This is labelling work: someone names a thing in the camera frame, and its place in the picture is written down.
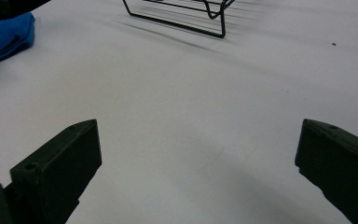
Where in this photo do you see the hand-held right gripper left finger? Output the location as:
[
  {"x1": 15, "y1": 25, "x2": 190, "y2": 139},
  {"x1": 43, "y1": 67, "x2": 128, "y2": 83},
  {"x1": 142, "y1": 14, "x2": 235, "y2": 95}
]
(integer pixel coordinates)
[{"x1": 4, "y1": 119, "x2": 103, "y2": 224}]

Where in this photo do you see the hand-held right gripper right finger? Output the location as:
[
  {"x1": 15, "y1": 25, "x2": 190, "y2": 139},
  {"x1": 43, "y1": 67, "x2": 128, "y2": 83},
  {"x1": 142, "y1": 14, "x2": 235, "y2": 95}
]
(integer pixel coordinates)
[{"x1": 295, "y1": 119, "x2": 358, "y2": 224}]

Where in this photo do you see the blue towel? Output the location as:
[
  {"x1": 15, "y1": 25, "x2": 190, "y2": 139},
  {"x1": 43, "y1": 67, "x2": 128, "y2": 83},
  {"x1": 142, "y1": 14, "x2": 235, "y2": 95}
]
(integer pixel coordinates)
[{"x1": 0, "y1": 12, "x2": 36, "y2": 71}]

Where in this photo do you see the black wire rack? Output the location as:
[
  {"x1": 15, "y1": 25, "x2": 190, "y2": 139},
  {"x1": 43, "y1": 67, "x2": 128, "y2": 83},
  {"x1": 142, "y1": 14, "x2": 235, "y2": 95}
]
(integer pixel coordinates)
[{"x1": 122, "y1": 0, "x2": 236, "y2": 39}]

